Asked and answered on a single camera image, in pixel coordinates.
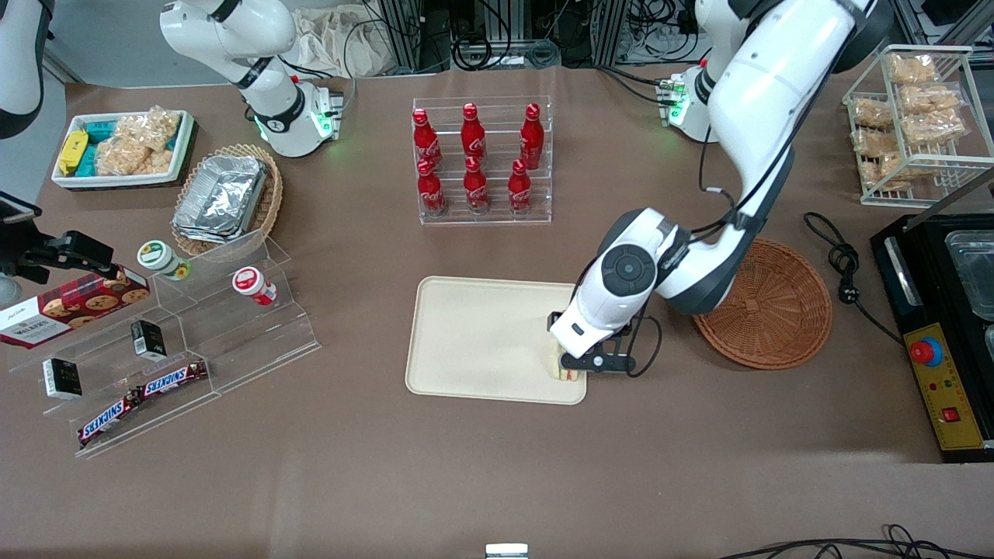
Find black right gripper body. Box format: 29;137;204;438
0;231;72;285

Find triangle sandwich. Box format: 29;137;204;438
551;345;586;384

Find beige rectangular tray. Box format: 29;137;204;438
405;276;589;406

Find round brown wicker basket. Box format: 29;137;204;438
691;237;833;370

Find oval light wicker basket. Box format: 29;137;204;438
171;143;284;259

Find red tartan cookie box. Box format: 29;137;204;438
0;266;151;350

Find green lid white cup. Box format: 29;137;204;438
137;240;192;282

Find clear rice cracker bag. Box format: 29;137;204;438
95;137;173;177
116;106;182;153

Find yellow snack pack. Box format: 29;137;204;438
58;130;89;176

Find small black box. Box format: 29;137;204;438
43;358;83;401
130;319;167;362

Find white rectangular snack bin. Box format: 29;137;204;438
51;109;195;189

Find red cola bottle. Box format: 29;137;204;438
508;158;533;215
417;158;448;217
463;155;490;215
412;107;443;172
520;102;545;170
461;102;488;165

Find silver foil container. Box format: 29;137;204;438
172;155;269;244

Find brown snickers bar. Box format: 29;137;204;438
138;359;210;399
78;392;144;448

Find red lid white cup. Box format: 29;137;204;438
232;266;277;306

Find clear acrylic tiered stand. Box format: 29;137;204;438
8;229;321;459

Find clear acrylic bottle rack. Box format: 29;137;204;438
412;95;554;226

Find beige cloth bag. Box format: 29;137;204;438
291;6;389;78

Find clear bag of crackers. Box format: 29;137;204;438
901;109;967;148
853;97;895;130
860;151;916;192
899;84;964;116
850;127;894;159
887;53;939;86

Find black table appliance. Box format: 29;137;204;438
870;167;994;464

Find steel pan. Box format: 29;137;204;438
944;229;994;323

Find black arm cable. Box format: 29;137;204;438
575;47;839;379

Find black power cable with plug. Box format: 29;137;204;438
803;212;906;347

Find grey coiled cable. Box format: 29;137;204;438
524;39;561;71

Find black coiled cable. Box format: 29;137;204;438
453;33;515;72

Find aluminium frame post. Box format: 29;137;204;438
592;0;631;68
377;0;453;75

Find black floor cables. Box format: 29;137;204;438
718;524;994;559

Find white wire rack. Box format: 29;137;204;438
843;44;994;209

